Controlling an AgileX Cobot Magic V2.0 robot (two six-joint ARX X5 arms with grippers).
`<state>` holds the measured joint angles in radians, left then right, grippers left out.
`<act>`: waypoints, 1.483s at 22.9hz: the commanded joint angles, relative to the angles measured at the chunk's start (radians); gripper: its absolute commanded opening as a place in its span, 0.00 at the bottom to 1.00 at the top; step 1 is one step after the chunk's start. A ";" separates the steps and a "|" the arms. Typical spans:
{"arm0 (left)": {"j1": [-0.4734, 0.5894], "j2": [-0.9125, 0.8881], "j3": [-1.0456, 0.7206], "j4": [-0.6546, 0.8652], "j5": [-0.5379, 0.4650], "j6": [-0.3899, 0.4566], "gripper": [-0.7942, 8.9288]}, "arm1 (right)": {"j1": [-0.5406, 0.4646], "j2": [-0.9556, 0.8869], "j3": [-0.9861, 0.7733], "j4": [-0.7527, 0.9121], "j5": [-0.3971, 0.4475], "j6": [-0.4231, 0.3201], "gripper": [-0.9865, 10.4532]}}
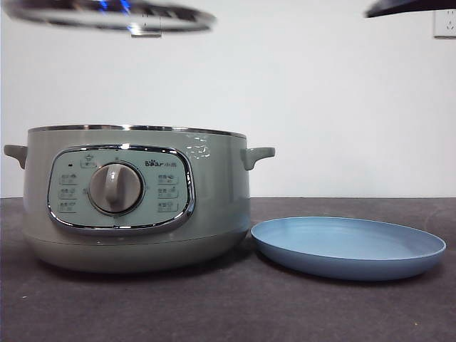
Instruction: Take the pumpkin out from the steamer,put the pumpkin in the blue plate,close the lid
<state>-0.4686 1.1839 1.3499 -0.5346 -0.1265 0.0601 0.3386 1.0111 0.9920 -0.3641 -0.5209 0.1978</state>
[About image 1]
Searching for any glass lid with grey-green knob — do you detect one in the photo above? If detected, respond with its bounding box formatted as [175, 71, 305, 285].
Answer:
[2, 0, 218, 35]

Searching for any light blue round plate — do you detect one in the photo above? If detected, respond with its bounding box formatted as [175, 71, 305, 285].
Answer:
[250, 215, 447, 282]

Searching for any grey-green electric steamer pot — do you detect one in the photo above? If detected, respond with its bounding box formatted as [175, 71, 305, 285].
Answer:
[3, 125, 276, 274]

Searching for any steel steamer inner pot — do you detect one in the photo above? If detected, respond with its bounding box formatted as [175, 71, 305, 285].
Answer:
[28, 124, 247, 138]

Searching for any grey steamer control dial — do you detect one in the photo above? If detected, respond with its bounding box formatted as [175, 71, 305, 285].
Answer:
[88, 162, 145, 215]

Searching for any white wall socket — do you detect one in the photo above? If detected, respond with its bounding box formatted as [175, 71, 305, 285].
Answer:
[130, 12, 162, 38]
[432, 9, 456, 39]

